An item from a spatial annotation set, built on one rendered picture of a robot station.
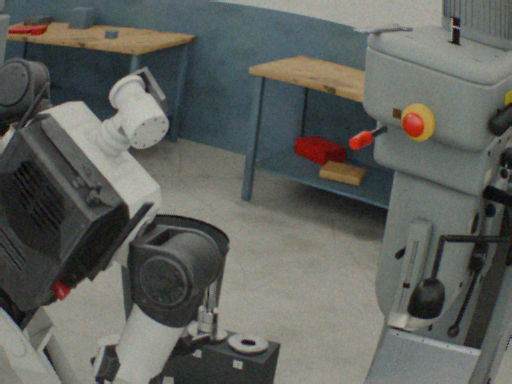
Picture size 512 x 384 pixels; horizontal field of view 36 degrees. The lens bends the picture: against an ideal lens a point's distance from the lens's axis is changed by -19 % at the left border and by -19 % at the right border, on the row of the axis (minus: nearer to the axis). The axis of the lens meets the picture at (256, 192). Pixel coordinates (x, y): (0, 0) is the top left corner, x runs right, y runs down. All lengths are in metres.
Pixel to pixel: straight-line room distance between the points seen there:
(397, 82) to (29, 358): 0.85
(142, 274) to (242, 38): 5.43
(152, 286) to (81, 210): 0.18
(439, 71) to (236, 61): 5.39
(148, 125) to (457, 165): 0.53
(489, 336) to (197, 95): 5.11
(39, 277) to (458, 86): 0.75
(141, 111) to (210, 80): 5.54
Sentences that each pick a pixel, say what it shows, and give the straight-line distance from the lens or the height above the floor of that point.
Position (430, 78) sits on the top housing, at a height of 1.84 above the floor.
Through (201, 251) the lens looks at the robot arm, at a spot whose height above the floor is 1.54.
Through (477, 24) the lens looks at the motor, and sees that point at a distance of 1.75.
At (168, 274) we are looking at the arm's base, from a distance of 1.31.
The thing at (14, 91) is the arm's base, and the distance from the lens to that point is 1.40.
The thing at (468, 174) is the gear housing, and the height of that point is 1.67.
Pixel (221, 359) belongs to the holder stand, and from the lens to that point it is 2.00.
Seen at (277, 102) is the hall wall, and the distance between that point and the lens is 6.63.
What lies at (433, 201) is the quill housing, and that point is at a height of 1.59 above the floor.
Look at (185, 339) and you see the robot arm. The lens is 1.89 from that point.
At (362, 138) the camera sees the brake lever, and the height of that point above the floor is 1.71.
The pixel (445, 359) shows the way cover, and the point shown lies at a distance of 2.20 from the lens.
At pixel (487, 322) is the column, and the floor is 1.15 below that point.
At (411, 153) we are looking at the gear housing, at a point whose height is 1.67.
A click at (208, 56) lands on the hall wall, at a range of 6.87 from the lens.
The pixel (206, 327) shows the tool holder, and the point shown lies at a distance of 2.02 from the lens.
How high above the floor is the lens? 2.10
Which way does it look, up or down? 20 degrees down
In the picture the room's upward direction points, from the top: 7 degrees clockwise
